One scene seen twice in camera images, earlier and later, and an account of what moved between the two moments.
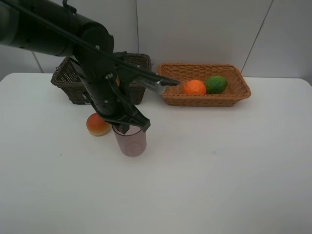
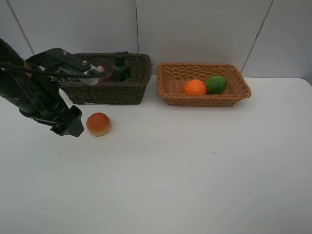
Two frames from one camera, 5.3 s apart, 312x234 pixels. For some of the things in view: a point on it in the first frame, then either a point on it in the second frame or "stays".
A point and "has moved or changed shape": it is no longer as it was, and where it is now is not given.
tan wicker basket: (237, 89) stays
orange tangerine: (194, 87) stays
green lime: (216, 84) stays
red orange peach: (96, 126) stays
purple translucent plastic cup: (133, 143) has moved or changed shape
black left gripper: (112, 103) → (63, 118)
